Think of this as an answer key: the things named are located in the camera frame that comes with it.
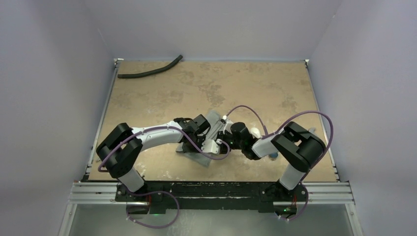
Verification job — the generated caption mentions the grey cloth napkin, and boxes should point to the grey cloth napkin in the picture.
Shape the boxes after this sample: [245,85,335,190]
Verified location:
[176,110,226,167]

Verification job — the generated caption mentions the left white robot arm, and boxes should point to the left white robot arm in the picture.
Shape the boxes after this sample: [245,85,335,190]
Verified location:
[96,115,211,201]

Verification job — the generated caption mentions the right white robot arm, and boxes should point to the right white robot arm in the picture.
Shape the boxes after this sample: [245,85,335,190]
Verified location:
[216,121,326,200]

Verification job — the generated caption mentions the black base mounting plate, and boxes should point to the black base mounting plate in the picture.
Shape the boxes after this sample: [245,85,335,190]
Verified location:
[115,180,307,215]

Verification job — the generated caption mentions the black foam tube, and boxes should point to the black foam tube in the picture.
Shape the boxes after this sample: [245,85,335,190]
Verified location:
[117,55,183,80]

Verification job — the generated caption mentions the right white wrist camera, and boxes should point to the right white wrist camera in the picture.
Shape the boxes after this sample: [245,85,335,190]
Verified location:
[220,115,234,133]

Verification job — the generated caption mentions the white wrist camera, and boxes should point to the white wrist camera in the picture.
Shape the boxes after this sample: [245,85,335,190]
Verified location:
[220,115,234,133]
[201,139,220,155]

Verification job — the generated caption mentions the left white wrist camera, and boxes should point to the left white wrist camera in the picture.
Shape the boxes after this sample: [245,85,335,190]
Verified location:
[201,139,220,155]

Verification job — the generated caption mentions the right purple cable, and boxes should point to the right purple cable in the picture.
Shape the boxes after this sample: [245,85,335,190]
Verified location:
[223,105,334,222]

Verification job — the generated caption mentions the aluminium frame rail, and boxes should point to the aluminium frame rail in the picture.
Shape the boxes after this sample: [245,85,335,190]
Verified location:
[67,182,355,205]

